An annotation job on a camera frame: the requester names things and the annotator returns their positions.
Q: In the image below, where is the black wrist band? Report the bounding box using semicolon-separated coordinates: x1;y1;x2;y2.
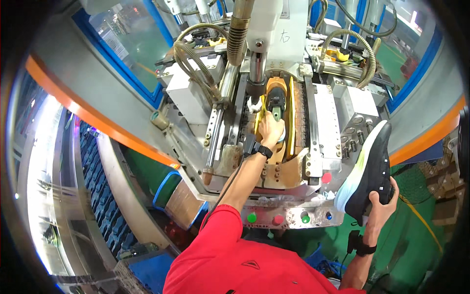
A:
347;230;377;257
244;133;273;159

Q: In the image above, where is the grey shoe press machine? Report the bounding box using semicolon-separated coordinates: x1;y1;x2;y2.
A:
151;0;401;230

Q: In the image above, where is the conveyor with dark trays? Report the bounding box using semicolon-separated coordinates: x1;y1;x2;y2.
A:
78;121;138;259

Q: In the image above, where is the greenish round knob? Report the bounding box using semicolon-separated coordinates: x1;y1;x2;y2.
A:
150;110;170;131

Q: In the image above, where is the green net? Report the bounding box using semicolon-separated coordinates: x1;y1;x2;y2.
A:
390;162;443;205

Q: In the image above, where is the yellow side press pad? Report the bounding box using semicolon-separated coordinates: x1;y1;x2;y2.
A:
254;95;266;145
287;76;296;159

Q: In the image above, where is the blue framed window panel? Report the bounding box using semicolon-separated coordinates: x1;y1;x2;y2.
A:
71;0;174;110
375;0;444;114

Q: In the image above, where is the blue coiled hose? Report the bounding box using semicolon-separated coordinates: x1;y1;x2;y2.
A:
304;245;347;282

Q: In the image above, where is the thick brass corrugated hose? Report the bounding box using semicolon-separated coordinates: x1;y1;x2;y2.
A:
226;0;255;67

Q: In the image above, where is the person's right hand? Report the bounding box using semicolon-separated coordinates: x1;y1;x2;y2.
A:
362;176;400;246

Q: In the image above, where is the grey corrugated hose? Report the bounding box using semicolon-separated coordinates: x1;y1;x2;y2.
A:
173;23;230;105
319;29;382;89

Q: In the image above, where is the blue bin with cardboard roll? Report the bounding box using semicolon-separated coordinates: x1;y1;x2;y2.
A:
152;171;210;231

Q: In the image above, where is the heap of brown cartons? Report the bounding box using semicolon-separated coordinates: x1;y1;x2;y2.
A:
420;138;461;226

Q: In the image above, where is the person's left hand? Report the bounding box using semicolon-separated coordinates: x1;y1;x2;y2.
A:
258;111;286;150

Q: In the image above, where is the person's body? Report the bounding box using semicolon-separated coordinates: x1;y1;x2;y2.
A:
163;204;368;294

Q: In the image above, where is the black rubber hose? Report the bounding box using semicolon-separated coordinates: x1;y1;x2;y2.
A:
333;0;399;37

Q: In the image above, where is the black sneaker white sole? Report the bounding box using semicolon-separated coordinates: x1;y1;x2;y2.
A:
333;120;395;227

